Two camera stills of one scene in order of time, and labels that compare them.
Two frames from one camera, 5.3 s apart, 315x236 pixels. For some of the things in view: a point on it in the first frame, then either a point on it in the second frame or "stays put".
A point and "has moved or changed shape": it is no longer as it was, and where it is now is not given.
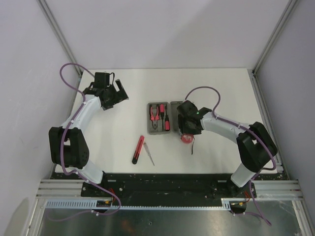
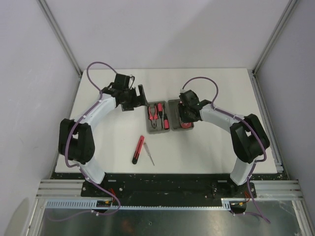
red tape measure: x=187 y=138 has moved or changed shape
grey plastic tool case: x=163 y=117 stays put
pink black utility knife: x=138 y=151 stays put
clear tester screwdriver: x=148 y=152 stays put
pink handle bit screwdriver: x=162 y=111 has moved or changed shape
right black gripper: x=183 y=129 to x=183 y=118
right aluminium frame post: x=291 y=5 stays put
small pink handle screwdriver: x=167 y=125 stays put
